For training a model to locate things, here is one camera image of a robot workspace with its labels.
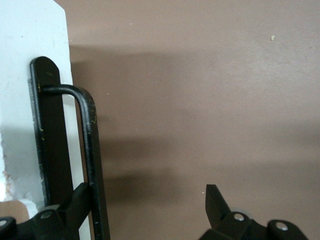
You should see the brown table cover mat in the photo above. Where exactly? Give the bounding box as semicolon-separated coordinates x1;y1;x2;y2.
53;0;320;240

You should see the black metal drawer handle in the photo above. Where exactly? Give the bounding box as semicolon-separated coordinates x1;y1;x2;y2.
29;56;111;240

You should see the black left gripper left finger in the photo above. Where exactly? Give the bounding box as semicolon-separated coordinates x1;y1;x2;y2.
0;182;92;240

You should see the white fronted wooden drawer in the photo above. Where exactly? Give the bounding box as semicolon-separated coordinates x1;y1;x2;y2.
0;0;91;240

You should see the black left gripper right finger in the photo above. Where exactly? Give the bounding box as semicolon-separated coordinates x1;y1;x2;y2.
199;184;310;240

